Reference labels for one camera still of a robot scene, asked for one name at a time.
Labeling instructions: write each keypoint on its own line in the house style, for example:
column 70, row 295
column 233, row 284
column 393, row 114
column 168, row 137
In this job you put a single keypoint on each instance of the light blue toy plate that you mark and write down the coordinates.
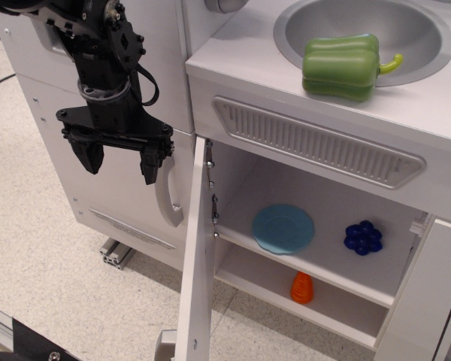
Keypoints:
column 282, row 229

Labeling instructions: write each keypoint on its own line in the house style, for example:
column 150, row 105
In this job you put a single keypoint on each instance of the grey cabinet door handle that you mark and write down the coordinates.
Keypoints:
column 165, row 345

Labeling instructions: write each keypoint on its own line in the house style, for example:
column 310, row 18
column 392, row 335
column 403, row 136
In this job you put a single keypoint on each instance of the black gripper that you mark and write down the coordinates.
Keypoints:
column 119, row 122

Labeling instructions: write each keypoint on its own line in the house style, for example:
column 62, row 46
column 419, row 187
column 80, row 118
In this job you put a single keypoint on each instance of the green toy bell pepper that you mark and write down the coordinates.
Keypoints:
column 346, row 67

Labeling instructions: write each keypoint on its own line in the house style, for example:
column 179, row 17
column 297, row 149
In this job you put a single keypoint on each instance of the silver fridge emblem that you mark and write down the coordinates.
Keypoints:
column 132, row 231

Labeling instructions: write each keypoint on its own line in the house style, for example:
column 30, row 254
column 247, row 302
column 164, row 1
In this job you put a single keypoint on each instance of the grey ice dispenser recess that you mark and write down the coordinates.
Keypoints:
column 50, row 39

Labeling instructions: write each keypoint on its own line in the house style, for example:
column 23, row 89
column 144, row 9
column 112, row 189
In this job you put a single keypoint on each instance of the white cabinet door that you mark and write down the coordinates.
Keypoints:
column 196, row 296

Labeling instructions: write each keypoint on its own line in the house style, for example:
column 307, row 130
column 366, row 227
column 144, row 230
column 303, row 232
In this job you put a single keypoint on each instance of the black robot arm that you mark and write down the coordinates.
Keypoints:
column 106, row 51

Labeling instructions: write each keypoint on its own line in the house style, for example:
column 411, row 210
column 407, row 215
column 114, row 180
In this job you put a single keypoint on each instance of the orange toy carrot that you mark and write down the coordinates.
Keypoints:
column 302, row 288

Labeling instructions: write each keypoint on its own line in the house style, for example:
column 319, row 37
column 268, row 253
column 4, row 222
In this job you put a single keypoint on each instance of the aluminium extrusion bar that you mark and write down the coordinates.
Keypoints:
column 116, row 254

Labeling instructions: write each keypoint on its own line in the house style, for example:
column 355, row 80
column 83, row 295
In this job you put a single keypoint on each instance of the grey fridge door handle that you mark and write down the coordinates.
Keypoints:
column 171, row 213

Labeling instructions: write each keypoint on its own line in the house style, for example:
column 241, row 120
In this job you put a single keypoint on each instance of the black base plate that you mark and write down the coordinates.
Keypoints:
column 23, row 343

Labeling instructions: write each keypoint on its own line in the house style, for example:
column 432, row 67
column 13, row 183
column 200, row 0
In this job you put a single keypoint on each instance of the blue toy grapes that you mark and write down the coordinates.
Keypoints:
column 363, row 238

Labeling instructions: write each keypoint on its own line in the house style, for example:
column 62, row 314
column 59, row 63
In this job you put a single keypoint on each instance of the grey round knob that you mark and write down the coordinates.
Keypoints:
column 224, row 6

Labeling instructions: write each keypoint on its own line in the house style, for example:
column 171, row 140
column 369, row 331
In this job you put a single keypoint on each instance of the grey vent panel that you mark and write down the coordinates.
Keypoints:
column 318, row 145

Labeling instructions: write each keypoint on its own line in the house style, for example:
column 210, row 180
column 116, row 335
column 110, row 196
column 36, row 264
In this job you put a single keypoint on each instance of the white toy sink cabinet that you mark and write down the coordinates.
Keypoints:
column 396, row 302

